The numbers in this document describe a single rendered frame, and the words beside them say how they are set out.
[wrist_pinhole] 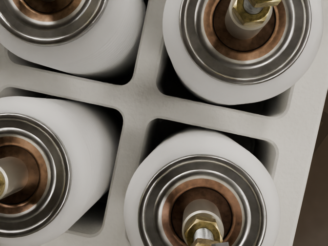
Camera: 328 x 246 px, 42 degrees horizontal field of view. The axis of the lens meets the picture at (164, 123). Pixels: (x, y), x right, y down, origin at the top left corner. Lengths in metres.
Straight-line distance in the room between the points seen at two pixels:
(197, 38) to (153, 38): 0.08
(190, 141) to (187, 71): 0.04
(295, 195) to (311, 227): 0.20
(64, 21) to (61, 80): 0.08
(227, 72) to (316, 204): 0.31
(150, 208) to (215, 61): 0.09
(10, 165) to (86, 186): 0.05
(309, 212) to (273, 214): 0.27
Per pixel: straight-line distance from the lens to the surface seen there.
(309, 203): 0.53
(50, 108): 0.27
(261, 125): 0.33
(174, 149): 0.26
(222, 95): 0.26
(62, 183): 0.27
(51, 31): 0.27
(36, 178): 0.27
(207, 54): 0.25
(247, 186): 0.26
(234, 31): 0.25
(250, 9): 0.22
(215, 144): 0.26
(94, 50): 0.27
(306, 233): 0.54
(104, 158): 0.31
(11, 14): 0.28
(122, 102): 0.33
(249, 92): 0.26
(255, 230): 0.26
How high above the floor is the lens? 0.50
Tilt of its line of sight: 86 degrees down
